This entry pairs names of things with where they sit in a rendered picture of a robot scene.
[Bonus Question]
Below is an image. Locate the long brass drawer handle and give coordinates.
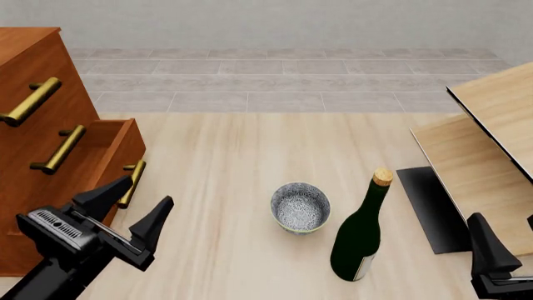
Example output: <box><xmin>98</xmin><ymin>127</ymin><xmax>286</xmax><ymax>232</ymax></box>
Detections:
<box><xmin>0</xmin><ymin>77</ymin><xmax>63</xmax><ymax>128</ymax></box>

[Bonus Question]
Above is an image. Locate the pale wood black-sided box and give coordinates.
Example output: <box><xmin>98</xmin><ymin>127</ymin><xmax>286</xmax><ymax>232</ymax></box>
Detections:
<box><xmin>395</xmin><ymin>61</ymin><xmax>533</xmax><ymax>258</ymax></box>

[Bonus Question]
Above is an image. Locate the wooden drawer with longest handle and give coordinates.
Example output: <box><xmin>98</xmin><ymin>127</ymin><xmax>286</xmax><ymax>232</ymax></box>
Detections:
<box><xmin>0</xmin><ymin>29</ymin><xmax>102</xmax><ymax>133</ymax></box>

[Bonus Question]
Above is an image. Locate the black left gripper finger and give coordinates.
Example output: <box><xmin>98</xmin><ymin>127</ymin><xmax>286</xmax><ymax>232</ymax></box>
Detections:
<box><xmin>127</xmin><ymin>195</ymin><xmax>175</xmax><ymax>253</ymax></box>
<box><xmin>71</xmin><ymin>174</ymin><xmax>134</xmax><ymax>220</ymax></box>

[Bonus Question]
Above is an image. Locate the short brass drawer handle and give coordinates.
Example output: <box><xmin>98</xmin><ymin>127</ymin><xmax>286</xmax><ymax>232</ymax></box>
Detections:
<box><xmin>117</xmin><ymin>158</ymin><xmax>147</xmax><ymax>210</ymax></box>

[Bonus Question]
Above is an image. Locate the medium brass drawer handle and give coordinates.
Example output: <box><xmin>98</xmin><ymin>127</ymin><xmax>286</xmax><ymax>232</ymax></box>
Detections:
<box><xmin>29</xmin><ymin>124</ymin><xmax>87</xmax><ymax>176</ymax></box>

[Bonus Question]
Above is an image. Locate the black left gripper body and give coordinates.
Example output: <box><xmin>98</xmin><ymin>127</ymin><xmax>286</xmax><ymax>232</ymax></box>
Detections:
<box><xmin>16</xmin><ymin>202</ymin><xmax>156</xmax><ymax>273</ymax></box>

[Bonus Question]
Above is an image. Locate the wooden cabinet with drawers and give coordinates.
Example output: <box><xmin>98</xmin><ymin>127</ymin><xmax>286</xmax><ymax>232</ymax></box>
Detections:
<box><xmin>0</xmin><ymin>27</ymin><xmax>147</xmax><ymax>278</ymax></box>

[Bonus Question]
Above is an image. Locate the wooden drawer with medium handle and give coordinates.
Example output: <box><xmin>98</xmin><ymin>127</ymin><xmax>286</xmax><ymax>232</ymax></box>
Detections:
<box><xmin>0</xmin><ymin>102</ymin><xmax>126</xmax><ymax>201</ymax></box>

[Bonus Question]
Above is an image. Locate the wooden drawer pulled open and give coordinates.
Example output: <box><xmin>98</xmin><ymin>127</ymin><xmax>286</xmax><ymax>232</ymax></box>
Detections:
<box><xmin>0</xmin><ymin>117</ymin><xmax>147</xmax><ymax>278</ymax></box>

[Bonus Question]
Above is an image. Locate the blue white patterned bowl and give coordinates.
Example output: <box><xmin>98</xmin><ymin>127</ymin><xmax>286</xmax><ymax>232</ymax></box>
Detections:
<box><xmin>270</xmin><ymin>181</ymin><xmax>332</xmax><ymax>237</ymax></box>

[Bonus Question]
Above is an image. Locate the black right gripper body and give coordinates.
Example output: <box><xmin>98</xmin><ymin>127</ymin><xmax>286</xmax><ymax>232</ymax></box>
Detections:
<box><xmin>470</xmin><ymin>268</ymin><xmax>533</xmax><ymax>300</ymax></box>

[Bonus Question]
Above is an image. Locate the dark green corked bottle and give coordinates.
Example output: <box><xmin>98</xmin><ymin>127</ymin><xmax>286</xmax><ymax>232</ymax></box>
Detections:
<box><xmin>329</xmin><ymin>167</ymin><xmax>395</xmax><ymax>283</ymax></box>

